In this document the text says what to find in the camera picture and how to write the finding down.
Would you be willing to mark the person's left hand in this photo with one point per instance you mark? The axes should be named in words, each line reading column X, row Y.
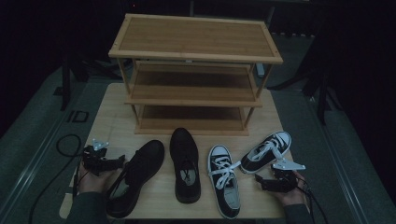
column 91, row 183

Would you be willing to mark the white object behind rack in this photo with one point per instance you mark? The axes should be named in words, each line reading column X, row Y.
column 260, row 70

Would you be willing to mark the black canvas sneaker white laces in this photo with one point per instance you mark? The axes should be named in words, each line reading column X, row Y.
column 225, row 199
column 258, row 163

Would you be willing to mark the black leather shoe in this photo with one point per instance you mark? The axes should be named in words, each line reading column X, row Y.
column 146, row 165
column 183, row 149

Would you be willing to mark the wooden shoe rack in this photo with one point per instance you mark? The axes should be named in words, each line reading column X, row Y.
column 193, row 37

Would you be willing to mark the person's right hand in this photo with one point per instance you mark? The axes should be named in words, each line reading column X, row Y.
column 294, row 197

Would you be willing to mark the black stand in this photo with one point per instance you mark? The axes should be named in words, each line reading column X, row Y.
column 322, row 102
column 65, row 90

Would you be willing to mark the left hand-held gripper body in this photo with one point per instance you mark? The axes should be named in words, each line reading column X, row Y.
column 95, row 161

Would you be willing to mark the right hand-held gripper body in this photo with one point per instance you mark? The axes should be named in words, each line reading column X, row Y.
column 285, row 180

